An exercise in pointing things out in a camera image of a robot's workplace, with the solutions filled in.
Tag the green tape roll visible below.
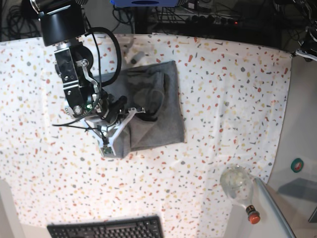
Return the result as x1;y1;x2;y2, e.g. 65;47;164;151
291;158;304;173

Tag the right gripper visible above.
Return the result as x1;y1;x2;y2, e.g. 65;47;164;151
99;96;127;126

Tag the terrazzo patterned table cloth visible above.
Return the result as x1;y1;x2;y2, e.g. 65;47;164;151
0;34;291;238

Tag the clear round glass bottle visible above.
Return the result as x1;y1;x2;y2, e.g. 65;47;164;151
220;164;261;225

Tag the grey metal bar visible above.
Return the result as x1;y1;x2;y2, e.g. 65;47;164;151
254;178;296;238

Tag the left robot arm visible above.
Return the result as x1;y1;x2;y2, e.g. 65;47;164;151
291;0;317;62

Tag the grey t-shirt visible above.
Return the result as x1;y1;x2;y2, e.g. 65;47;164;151
101;61;185;158

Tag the blue box with oval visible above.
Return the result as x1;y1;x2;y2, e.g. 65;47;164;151
110;0;188;7

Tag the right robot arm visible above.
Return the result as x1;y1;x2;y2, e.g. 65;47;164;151
30;0;127;126

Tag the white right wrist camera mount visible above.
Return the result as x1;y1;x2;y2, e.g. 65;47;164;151
81;107;146;159

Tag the black computer keyboard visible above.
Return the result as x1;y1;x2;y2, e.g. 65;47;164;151
47;216;164;238

